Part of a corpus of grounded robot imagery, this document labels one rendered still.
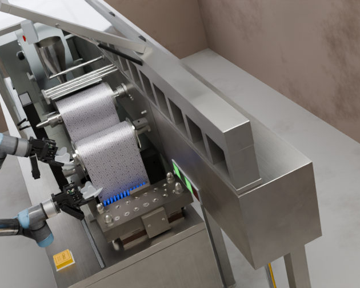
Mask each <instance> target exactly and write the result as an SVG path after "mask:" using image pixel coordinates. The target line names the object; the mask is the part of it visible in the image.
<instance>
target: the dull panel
mask: <svg viewBox="0 0 360 288"><path fill-rule="evenodd" d="M116 101H117V105H118V110H116V111H117V114H118V118H119V120H120V122H123V121H126V117H128V118H129V120H130V121H131V122H132V124H133V121H134V120H133V119H132V117H131V116H130V115H129V114H128V112H127V111H126V110H125V109H124V108H123V106H122V105H121V104H120V103H119V102H118V100H117V99H116ZM133 126H134V125H133ZM134 128H136V127H135V126H134ZM138 138H139V141H140V144H141V148H140V150H141V151H142V150H145V149H147V148H150V147H152V148H153V149H154V151H155V152H156V153H157V156H158V159H159V162H160V165H161V168H162V171H163V174H164V178H166V177H167V176H166V173H167V172H171V173H172V175H174V170H173V168H172V167H171V166H170V164H169V163H168V162H167V160H165V158H164V157H163V156H162V154H161V153H160V152H159V151H158V150H157V148H156V147H155V146H154V145H153V143H152V142H151V141H150V140H149V139H148V137H147V136H146V135H145V133H142V134H139V135H138Z"/></svg>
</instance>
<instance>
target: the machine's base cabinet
mask: <svg viewBox="0 0 360 288"><path fill-rule="evenodd" d="M84 288H223V284H222V281H221V277H220V274H219V271H218V267H217V263H216V260H215V256H214V253H213V249H212V246H211V243H210V239H209V235H208V233H207V229H206V228H205V229H203V230H201V231H199V232H197V233H195V234H193V235H191V236H189V237H187V238H185V239H182V240H180V241H178V242H176V243H174V244H172V245H170V246H168V247H166V248H164V249H162V250H160V251H158V252H156V253H154V254H152V255H150V256H148V257H146V258H144V259H142V260H140V261H138V262H136V263H134V264H131V265H129V266H127V267H125V268H123V269H121V270H119V271H117V272H115V273H113V274H111V275H109V276H106V277H104V278H102V279H100V280H98V281H96V282H94V283H92V284H90V285H88V286H86V287H84Z"/></svg>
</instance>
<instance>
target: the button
mask: <svg viewBox="0 0 360 288"><path fill-rule="evenodd" d="M53 258H54V261H55V265H56V267H57V269H60V268H62V267H64V266H66V265H69V264H71V263H73V259H72V257H71V254H70V252H69V250H68V249H67V250H65V251H63V252H61V253H59V254H57V255H55V256H53Z"/></svg>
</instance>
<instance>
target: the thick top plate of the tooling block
mask: <svg viewBox="0 0 360 288"><path fill-rule="evenodd" d="M173 176H174V178H175V181H174V182H172V183H168V182H167V179H166V178H165V179H163V180H161V181H159V182H157V183H155V184H153V185H150V186H151V189H149V190H146V191H144V192H142V193H140V194H138V195H136V196H133V197H131V196H130V195H128V196H126V197H124V198H122V199H120V200H117V201H115V202H113V203H111V204H109V205H107V206H104V209H105V210H106V212H105V213H104V214H102V215H98V214H97V211H94V215H95V217H96V219H97V221H98V224H99V226H100V228H101V230H102V232H103V234H104V236H105V238H106V240H107V242H111V241H113V240H115V239H117V238H119V237H121V236H123V235H125V234H127V233H129V232H131V231H134V230H136V229H138V228H140V227H142V226H144V224H143V221H142V218H141V217H142V216H144V215H146V214H148V213H150V212H152V211H154V210H156V209H159V208H161V207H163V208H164V210H165V213H166V215H168V214H170V213H172V212H174V211H176V210H178V209H180V208H182V207H184V206H186V205H189V204H191V203H193V202H194V200H193V196H192V194H191V191H190V190H189V189H188V188H187V187H186V185H185V184H184V183H183V182H182V181H181V179H180V178H179V176H177V174H174V175H173ZM176 182H179V183H180V184H181V186H182V188H183V192H182V193H180V194H176V193H175V187H174V185H175V183H176ZM107 214H108V215H109V216H111V218H112V219H113V221H114V224H113V225H112V226H106V224H105V215H107Z"/></svg>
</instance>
